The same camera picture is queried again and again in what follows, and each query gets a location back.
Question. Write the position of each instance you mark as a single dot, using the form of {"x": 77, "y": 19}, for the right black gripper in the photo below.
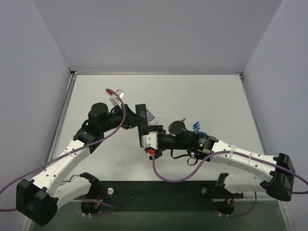
{"x": 140, "y": 130}

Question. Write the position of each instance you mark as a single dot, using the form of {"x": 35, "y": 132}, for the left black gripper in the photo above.
{"x": 127, "y": 116}

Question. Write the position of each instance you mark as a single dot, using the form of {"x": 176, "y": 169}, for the black TV remote control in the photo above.
{"x": 143, "y": 128}

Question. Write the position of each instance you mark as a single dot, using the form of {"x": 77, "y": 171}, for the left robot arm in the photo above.
{"x": 36, "y": 198}

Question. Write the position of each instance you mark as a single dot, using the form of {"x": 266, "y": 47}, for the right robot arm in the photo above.
{"x": 273, "y": 175}

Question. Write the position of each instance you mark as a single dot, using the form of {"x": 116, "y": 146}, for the white grey AC remote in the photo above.
{"x": 152, "y": 120}

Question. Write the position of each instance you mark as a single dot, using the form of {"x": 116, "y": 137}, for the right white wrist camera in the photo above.
{"x": 150, "y": 141}

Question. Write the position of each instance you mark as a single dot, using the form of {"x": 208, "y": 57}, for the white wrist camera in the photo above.
{"x": 150, "y": 141}
{"x": 115, "y": 101}

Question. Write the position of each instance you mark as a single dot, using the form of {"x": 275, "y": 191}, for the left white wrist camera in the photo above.
{"x": 115, "y": 101}

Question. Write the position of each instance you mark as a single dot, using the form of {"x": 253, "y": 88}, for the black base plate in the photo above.
{"x": 157, "y": 196}

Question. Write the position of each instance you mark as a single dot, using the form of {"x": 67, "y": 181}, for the aluminium frame rail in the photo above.
{"x": 260, "y": 196}

